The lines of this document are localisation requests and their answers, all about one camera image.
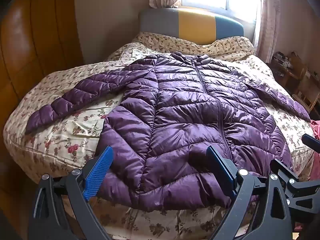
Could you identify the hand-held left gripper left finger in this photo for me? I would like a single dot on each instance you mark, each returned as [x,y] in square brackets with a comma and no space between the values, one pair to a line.
[98,172]

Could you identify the small floral print quilt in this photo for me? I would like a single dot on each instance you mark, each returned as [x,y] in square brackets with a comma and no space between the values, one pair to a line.
[175,43]

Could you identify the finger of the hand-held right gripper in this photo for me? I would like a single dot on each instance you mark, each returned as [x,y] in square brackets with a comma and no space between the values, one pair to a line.
[311,142]
[300,190]

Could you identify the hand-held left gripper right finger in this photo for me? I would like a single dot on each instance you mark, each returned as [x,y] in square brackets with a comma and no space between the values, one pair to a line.
[220,171]

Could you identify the pink cloth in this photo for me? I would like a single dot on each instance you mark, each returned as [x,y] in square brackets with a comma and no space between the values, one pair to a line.
[316,130]

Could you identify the long pink curtain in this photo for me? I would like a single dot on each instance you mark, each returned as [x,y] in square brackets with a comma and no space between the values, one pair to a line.
[268,30]

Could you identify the brown wooden wardrobe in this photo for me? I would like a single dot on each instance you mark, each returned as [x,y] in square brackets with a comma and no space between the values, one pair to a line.
[30,30]

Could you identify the cluttered wooden desk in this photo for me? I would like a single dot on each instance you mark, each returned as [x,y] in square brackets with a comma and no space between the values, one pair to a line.
[300,80]

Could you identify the purple puffer jacket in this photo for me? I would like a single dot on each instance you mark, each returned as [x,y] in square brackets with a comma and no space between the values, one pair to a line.
[180,110]

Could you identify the large floral bed quilt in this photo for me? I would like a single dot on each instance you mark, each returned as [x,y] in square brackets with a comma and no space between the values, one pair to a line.
[62,140]

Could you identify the grey yellow blue headboard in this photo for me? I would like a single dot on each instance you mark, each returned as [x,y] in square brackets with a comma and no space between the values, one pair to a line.
[197,25]

